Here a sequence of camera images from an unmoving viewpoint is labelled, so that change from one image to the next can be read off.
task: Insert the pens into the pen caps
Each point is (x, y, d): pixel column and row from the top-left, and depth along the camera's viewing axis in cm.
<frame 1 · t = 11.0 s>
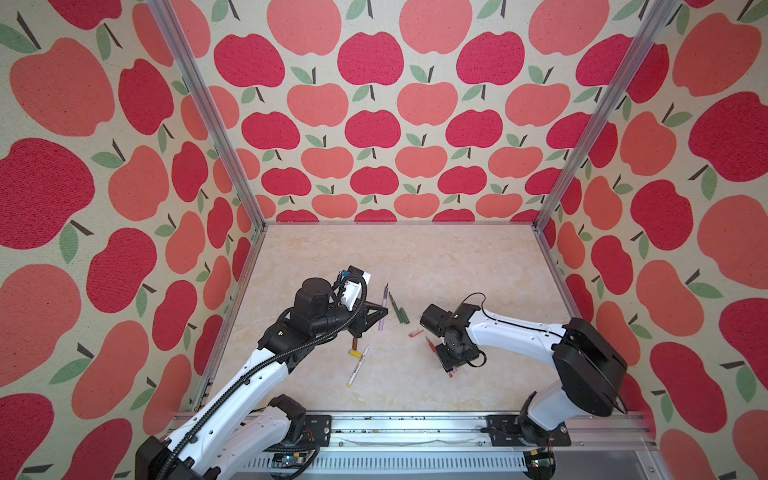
left hand: (388, 314, 69), fingers closed
right hand: (458, 359, 84), fingers open
green pen cap: (404, 316, 97), on the table
red clear pen cap: (413, 334, 92), on the table
white pen yellow end: (349, 384, 84), on the table
yellow pen cap: (355, 353, 90), on the table
brown pen cap: (354, 344, 90), on the table

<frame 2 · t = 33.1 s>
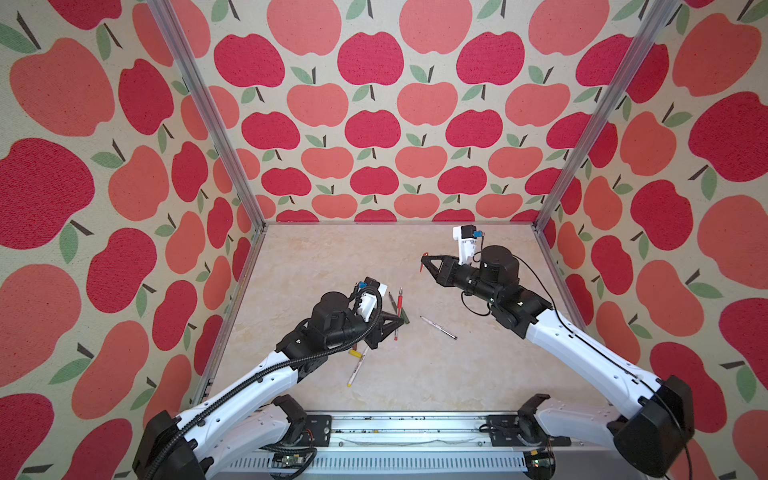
left hand: (405, 325, 69), fingers closed
right hand: (430, 257, 72), fingers closed
white pen brown end: (439, 328, 94), on the table
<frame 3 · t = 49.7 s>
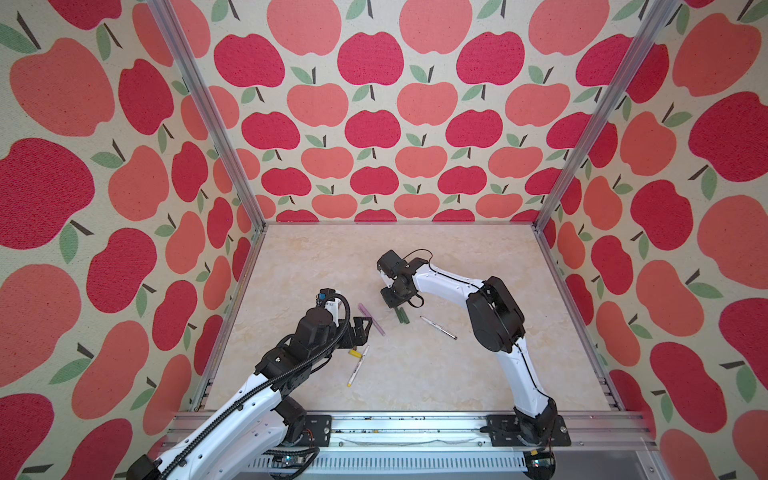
left hand: (364, 324, 77), fingers open
right hand: (396, 297, 99), fingers open
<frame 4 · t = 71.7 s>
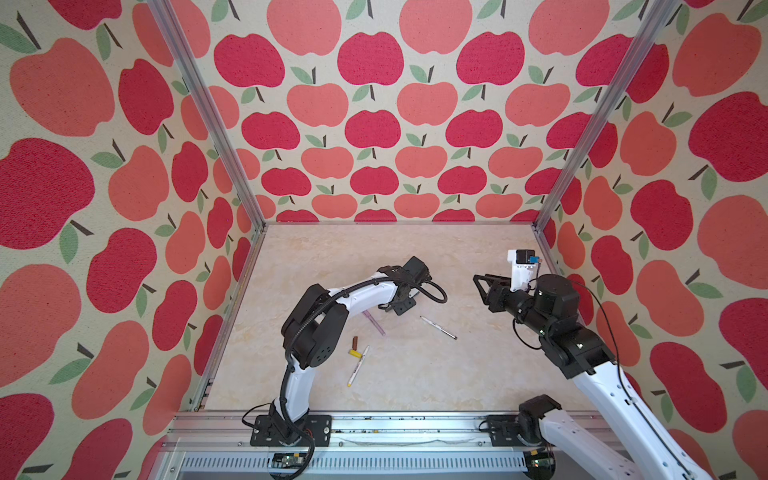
left hand: (403, 299, 95), fingers open
right hand: (488, 275, 71), fingers open
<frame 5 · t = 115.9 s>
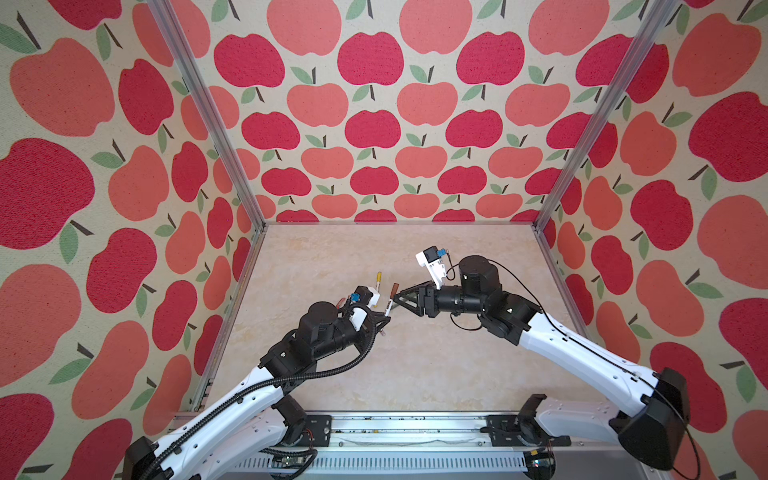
left hand: (391, 320, 69), fingers closed
right hand: (404, 294, 68), fingers open
white pen brown end: (390, 301, 68), point 29 cm above the table
